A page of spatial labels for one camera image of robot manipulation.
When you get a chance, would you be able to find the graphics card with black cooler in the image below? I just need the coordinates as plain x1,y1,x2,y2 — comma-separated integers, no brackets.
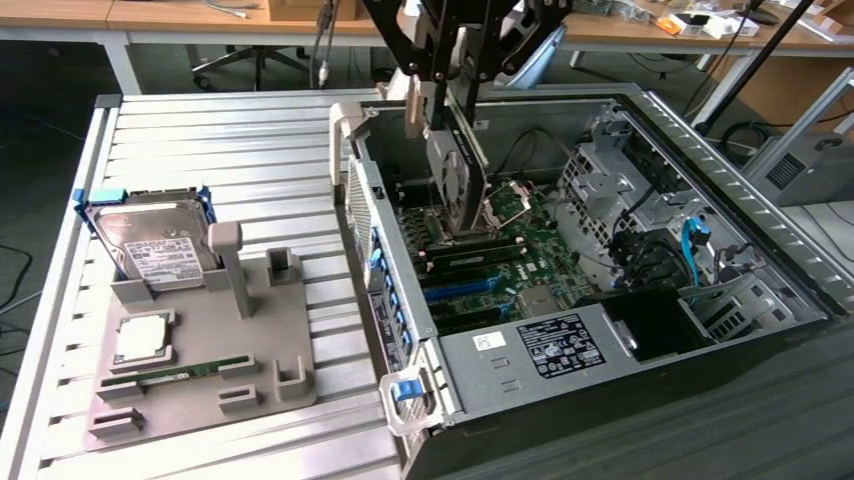
403,82,496,236

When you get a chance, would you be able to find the brown cardboard box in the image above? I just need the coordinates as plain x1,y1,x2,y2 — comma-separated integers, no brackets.
268,0,368,22

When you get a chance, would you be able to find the black office chair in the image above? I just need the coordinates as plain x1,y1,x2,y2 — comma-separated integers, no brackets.
191,43,328,91

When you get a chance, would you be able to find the white box black top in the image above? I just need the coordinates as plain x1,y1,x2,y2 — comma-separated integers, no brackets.
669,12,713,37

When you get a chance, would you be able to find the perforated metal drive cage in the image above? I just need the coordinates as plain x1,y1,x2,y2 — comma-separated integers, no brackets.
556,142,642,251

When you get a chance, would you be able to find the metal socket cover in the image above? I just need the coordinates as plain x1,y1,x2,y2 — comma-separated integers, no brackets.
486,179,539,226

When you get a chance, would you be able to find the black monitor foot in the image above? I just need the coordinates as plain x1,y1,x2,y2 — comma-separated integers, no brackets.
730,0,782,26

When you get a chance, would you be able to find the black tripod pole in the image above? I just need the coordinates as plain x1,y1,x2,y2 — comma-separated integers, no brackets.
693,0,819,136

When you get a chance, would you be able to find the green motherboard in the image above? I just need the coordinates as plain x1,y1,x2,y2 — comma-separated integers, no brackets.
396,174,602,336

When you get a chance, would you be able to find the black installed RAM stick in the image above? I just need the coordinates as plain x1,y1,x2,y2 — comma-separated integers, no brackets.
426,239,528,274

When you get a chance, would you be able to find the blue expansion slot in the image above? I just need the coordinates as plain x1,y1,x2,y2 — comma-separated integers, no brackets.
423,278,500,302

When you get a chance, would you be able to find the grey machine housing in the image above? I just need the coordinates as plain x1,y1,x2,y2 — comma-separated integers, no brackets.
743,132,854,209

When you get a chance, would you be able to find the silver chipset heatsink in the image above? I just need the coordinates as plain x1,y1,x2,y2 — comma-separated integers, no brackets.
519,287,568,314

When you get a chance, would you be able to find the hard drive with blue caddy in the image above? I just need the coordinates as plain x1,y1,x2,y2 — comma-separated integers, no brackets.
68,185,215,281

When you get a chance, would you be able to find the black expansion slot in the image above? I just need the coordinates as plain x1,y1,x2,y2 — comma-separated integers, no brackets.
430,301,506,321
432,313,512,334

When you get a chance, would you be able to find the silver hard disk drive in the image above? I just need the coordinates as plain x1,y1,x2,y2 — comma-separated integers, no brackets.
89,199,219,294

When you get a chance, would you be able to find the black plastic shroud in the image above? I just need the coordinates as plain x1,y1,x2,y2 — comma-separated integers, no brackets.
576,287,715,364

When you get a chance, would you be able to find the grey metal disk bay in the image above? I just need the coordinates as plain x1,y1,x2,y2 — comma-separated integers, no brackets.
677,272,813,341

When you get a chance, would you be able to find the grey power supply unit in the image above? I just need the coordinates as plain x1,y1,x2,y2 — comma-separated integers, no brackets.
436,304,642,416

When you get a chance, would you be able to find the grey plastic parts rack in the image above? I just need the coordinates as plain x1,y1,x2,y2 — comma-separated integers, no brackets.
83,222,320,454

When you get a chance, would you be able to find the silver CPU chip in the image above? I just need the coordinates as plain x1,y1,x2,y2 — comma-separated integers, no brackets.
111,317,168,366

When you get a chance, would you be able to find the green RAM stick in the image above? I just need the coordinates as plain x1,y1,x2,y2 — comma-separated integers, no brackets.
99,357,246,391

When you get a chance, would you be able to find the open black PC case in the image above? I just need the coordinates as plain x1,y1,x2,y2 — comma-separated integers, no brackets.
328,82,854,480

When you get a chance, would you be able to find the dark arm cable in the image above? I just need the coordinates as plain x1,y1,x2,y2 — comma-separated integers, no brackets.
312,0,336,89

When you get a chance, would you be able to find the black looped wire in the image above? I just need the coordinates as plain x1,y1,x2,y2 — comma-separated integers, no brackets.
496,128,568,176

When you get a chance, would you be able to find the black coiled floor cable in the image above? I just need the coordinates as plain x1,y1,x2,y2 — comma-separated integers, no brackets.
723,122,779,164

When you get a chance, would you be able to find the wooden desk white frame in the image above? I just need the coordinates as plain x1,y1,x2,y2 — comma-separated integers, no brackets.
559,0,854,126
0,0,408,96

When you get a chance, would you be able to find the aluminium profile post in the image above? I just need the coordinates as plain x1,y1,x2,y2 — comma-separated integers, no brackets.
739,67,854,181

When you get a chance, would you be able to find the black wire bundle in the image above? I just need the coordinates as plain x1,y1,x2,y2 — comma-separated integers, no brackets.
610,232,689,291

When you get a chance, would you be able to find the blue SATA wire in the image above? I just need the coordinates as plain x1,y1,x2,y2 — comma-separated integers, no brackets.
679,214,713,291

